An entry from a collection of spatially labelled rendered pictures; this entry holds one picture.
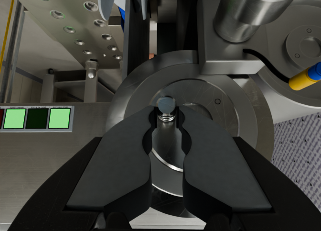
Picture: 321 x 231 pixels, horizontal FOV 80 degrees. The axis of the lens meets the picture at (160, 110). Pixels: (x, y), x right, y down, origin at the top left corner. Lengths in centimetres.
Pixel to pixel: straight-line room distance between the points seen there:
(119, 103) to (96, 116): 36
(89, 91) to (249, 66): 287
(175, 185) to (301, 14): 21
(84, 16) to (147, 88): 27
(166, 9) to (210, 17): 41
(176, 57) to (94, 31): 28
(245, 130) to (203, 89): 5
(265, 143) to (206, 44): 10
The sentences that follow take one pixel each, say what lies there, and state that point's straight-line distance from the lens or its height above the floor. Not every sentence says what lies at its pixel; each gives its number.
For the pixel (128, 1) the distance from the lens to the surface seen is 24.
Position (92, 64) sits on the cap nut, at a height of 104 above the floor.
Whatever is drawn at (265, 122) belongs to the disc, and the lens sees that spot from 19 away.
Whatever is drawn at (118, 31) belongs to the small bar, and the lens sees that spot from 41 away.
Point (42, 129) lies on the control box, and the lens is 59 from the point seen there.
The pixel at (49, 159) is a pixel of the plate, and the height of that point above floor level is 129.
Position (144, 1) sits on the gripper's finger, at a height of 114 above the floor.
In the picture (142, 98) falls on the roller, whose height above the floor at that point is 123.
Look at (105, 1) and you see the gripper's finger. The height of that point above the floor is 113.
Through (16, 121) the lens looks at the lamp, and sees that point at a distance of 63.
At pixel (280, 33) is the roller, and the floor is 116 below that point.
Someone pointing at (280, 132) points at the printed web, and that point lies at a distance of 40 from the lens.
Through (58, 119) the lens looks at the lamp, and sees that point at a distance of 57.
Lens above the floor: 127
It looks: 12 degrees down
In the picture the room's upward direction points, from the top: 180 degrees clockwise
